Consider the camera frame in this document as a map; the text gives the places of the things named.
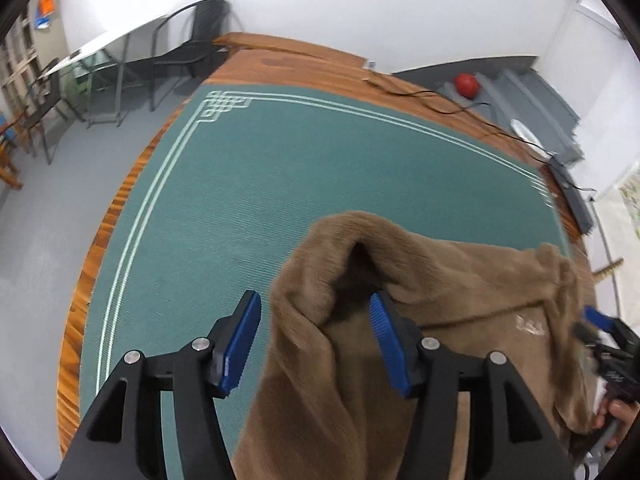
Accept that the glass top table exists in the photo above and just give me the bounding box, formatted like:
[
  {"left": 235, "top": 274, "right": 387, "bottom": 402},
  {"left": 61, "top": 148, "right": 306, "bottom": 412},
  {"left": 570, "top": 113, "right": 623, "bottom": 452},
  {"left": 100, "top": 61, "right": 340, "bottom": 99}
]
[{"left": 37, "top": 15, "right": 168, "bottom": 128}]

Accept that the wooden shelf cabinet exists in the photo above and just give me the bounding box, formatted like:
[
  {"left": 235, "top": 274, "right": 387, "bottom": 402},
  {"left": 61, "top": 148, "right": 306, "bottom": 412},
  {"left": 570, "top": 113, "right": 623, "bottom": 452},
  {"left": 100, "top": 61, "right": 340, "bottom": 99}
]
[{"left": 0, "top": 15, "right": 46, "bottom": 111}]

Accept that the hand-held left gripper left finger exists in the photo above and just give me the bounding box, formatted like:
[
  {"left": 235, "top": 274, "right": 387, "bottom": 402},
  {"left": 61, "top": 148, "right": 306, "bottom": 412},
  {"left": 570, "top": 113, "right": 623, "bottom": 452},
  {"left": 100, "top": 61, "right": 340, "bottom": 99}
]
[{"left": 57, "top": 290, "right": 263, "bottom": 480}]

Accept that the wooden bench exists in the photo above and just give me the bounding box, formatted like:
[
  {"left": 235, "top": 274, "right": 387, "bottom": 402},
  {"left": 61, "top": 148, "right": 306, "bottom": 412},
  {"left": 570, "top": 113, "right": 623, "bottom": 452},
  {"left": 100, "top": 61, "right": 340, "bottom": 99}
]
[{"left": 0, "top": 110, "right": 26, "bottom": 191}]

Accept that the black metal chair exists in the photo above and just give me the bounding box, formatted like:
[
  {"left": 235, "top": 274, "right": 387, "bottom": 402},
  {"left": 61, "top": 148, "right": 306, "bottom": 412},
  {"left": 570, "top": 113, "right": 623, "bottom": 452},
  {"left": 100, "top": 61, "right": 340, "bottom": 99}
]
[
  {"left": 22, "top": 57, "right": 86, "bottom": 166},
  {"left": 150, "top": 0, "right": 232, "bottom": 111}
]

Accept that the brown fleece garment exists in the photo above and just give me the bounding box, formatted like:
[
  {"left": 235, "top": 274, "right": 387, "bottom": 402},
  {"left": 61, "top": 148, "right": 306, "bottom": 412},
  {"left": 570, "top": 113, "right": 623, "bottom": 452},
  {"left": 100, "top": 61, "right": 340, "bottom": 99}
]
[{"left": 232, "top": 210, "right": 608, "bottom": 480}]

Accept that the printed wall sheet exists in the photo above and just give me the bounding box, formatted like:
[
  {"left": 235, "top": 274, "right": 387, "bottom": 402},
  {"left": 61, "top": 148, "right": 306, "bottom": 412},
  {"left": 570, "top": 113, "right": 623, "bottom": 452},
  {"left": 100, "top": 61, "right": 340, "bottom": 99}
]
[{"left": 595, "top": 160, "right": 640, "bottom": 281}]

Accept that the wooden stick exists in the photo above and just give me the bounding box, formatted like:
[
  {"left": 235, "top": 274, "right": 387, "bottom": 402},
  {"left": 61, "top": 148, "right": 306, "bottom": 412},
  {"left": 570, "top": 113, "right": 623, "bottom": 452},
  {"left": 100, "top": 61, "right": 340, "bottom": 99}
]
[{"left": 592, "top": 257, "right": 625, "bottom": 277}]

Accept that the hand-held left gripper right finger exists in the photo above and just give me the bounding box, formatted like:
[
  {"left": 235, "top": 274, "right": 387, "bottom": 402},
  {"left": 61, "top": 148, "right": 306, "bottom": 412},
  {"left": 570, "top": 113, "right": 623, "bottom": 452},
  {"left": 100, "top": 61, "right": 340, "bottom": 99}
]
[{"left": 369, "top": 291, "right": 576, "bottom": 480}]

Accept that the red ball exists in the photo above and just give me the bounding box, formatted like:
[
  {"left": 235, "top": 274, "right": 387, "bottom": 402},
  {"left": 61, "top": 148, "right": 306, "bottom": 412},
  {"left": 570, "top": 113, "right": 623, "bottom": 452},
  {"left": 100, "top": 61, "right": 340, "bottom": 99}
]
[{"left": 454, "top": 73, "right": 481, "bottom": 98}]

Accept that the green mat with white border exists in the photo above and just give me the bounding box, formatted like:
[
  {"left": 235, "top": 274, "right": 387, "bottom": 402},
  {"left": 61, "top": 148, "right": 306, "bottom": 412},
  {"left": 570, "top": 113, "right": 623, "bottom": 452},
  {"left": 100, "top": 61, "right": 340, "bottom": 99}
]
[{"left": 80, "top": 82, "right": 573, "bottom": 466}]

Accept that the orange wall board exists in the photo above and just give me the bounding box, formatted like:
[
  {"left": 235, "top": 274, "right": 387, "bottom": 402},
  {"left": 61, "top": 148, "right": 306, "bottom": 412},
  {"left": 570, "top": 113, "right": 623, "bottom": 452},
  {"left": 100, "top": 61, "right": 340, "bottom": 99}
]
[{"left": 34, "top": 0, "right": 55, "bottom": 30}]

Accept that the white round object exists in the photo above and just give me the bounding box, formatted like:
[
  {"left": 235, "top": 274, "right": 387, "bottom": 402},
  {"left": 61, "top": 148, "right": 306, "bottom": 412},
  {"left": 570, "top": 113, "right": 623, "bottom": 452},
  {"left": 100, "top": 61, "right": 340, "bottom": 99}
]
[{"left": 509, "top": 119, "right": 543, "bottom": 147}]

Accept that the person's right hand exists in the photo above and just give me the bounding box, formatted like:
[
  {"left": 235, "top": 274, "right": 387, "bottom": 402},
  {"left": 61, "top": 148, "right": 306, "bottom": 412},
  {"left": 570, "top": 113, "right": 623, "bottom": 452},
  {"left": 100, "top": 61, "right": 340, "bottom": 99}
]
[{"left": 595, "top": 400, "right": 636, "bottom": 450}]

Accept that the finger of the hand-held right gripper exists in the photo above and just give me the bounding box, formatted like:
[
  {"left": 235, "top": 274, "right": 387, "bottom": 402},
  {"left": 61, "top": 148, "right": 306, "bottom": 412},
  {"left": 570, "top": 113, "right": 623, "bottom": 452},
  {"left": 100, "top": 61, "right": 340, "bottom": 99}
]
[
  {"left": 582, "top": 306, "right": 618, "bottom": 336},
  {"left": 572, "top": 322, "right": 601, "bottom": 348}
]

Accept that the black cable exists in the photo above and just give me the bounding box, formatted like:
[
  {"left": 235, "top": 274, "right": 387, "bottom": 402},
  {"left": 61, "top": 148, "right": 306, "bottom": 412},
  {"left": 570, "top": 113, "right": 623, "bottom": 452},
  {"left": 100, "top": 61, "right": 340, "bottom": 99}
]
[
  {"left": 367, "top": 76, "right": 493, "bottom": 117},
  {"left": 480, "top": 125, "right": 557, "bottom": 160}
]

